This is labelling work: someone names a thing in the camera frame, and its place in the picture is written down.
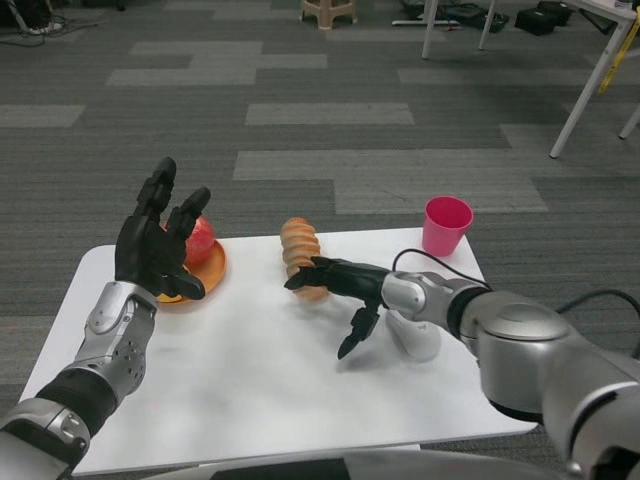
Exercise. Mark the white power strip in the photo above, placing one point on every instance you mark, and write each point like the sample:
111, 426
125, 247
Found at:
39, 29

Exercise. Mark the pink plastic cup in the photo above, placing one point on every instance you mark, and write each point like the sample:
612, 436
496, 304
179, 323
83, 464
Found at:
445, 230

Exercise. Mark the long ridged bread loaf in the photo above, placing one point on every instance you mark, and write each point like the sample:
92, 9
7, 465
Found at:
300, 240

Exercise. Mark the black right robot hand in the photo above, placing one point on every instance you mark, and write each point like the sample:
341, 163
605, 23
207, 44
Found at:
355, 280

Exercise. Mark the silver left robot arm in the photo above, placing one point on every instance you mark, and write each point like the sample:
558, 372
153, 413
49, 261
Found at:
110, 350

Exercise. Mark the red apple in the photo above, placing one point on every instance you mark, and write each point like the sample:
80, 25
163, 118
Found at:
200, 245

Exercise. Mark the white computer mouse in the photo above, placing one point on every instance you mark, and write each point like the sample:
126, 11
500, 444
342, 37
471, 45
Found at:
415, 340

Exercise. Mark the black carrying case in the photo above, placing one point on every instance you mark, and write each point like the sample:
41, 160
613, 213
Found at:
542, 17

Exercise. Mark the beige plastic stool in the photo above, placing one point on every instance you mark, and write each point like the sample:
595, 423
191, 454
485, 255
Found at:
327, 12

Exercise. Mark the long white table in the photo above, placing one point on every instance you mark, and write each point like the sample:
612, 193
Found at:
580, 95

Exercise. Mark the silver robot chest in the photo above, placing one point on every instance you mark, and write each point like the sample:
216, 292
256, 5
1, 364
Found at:
400, 466

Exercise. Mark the orange plate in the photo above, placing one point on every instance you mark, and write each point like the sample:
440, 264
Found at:
212, 270

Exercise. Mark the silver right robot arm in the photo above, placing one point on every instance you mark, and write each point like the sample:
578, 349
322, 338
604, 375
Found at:
525, 340

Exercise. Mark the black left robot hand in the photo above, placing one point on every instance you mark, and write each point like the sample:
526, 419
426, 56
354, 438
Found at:
145, 250

